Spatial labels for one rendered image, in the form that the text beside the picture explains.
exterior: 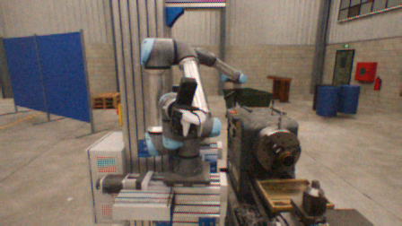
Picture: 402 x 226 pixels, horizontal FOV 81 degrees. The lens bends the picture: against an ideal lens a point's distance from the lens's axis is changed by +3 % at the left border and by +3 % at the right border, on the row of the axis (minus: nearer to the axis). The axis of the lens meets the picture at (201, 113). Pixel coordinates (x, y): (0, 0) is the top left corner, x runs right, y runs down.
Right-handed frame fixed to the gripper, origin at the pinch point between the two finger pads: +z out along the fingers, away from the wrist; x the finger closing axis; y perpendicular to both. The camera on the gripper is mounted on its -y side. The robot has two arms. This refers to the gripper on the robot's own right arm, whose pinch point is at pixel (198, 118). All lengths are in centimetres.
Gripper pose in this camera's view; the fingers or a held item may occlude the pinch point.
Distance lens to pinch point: 54.5
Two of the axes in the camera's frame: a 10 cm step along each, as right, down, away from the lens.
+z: 3.2, 2.1, -9.2
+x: -9.4, -0.6, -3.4
